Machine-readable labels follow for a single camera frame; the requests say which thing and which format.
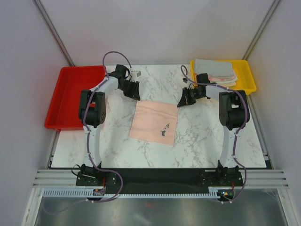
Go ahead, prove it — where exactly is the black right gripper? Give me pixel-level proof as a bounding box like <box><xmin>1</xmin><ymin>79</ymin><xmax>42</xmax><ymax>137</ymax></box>
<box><xmin>178</xmin><ymin>87</ymin><xmax>204</xmax><ymax>108</ymax></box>

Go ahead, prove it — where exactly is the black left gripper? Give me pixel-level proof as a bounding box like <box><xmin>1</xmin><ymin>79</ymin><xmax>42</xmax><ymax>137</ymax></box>
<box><xmin>118</xmin><ymin>80</ymin><xmax>140</xmax><ymax>101</ymax></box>

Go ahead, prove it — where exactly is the light pink towel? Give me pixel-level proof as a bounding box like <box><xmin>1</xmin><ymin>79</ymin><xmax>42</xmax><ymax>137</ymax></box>
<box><xmin>129</xmin><ymin>101</ymin><xmax>178</xmax><ymax>146</ymax></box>

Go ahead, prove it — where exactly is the grey towel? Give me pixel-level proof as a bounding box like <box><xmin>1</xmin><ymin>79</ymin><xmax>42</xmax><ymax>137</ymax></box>
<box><xmin>194</xmin><ymin>59</ymin><xmax>233</xmax><ymax>78</ymax></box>

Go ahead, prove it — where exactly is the pink patterned towel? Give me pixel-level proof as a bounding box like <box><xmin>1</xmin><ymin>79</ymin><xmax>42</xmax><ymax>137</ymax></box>
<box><xmin>208</xmin><ymin>74</ymin><xmax>238</xmax><ymax>81</ymax></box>

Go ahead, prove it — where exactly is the mint green towel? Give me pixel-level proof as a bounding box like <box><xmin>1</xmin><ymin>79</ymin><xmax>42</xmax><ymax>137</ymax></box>
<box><xmin>211</xmin><ymin>81</ymin><xmax>236</xmax><ymax>87</ymax></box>

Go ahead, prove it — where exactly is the orange fox towel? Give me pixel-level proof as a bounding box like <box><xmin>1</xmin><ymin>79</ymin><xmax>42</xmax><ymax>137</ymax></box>
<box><xmin>225</xmin><ymin>82</ymin><xmax>236</xmax><ymax>89</ymax></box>

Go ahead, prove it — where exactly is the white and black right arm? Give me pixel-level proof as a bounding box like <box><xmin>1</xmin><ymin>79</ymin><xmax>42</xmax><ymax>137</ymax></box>
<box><xmin>177</xmin><ymin>84</ymin><xmax>250</xmax><ymax>186</ymax></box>

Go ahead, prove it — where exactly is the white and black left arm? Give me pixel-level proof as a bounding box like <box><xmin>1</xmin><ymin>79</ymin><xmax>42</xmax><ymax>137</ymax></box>
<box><xmin>79</xmin><ymin>76</ymin><xmax>141</xmax><ymax>186</ymax></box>

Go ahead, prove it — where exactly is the yellow plastic bin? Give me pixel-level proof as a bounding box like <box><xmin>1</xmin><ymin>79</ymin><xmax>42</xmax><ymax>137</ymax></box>
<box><xmin>190</xmin><ymin>59</ymin><xmax>257</xmax><ymax>96</ymax></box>

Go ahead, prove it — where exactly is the red plastic bin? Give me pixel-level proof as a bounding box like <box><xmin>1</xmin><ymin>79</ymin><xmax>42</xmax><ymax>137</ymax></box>
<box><xmin>45</xmin><ymin>65</ymin><xmax>105</xmax><ymax>130</ymax></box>

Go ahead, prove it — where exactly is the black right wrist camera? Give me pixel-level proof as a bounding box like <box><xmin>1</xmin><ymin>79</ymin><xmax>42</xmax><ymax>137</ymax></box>
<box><xmin>196</xmin><ymin>73</ymin><xmax>210</xmax><ymax>85</ymax></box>

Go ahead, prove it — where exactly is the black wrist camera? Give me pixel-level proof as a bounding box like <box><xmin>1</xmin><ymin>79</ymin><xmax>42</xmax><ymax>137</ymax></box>
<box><xmin>196</xmin><ymin>73</ymin><xmax>210</xmax><ymax>85</ymax></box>
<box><xmin>114</xmin><ymin>65</ymin><xmax>142</xmax><ymax>81</ymax></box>

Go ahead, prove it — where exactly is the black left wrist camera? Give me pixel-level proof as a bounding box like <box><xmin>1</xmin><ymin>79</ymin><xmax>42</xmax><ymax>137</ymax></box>
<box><xmin>114</xmin><ymin>65</ymin><xmax>142</xmax><ymax>81</ymax></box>

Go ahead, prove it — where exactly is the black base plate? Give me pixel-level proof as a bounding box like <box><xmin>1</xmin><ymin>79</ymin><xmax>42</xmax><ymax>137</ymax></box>
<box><xmin>76</xmin><ymin>167</ymin><xmax>243</xmax><ymax>194</ymax></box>

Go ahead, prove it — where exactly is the left corner aluminium post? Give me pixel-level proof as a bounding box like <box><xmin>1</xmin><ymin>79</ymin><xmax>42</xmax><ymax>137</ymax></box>
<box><xmin>32</xmin><ymin>0</ymin><xmax>75</xmax><ymax>66</ymax></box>

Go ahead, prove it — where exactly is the corner aluminium post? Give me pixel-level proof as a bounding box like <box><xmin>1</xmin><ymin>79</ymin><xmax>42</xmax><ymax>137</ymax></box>
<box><xmin>32</xmin><ymin>0</ymin><xmax>75</xmax><ymax>66</ymax></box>
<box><xmin>242</xmin><ymin>0</ymin><xmax>282</xmax><ymax>60</ymax></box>

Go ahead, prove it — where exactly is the aluminium frame rail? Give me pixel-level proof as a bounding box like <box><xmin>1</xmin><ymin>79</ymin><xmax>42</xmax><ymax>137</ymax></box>
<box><xmin>33</xmin><ymin>168</ymin><xmax>289</xmax><ymax>188</ymax></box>

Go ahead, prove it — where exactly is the right corner aluminium post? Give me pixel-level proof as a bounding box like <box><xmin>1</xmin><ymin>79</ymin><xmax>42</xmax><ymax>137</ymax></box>
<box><xmin>242</xmin><ymin>0</ymin><xmax>282</xmax><ymax>60</ymax></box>

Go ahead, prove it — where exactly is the white slotted cable duct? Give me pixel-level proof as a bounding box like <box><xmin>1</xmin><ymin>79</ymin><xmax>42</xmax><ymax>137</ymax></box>
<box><xmin>42</xmin><ymin>187</ymin><xmax>230</xmax><ymax>199</ymax></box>

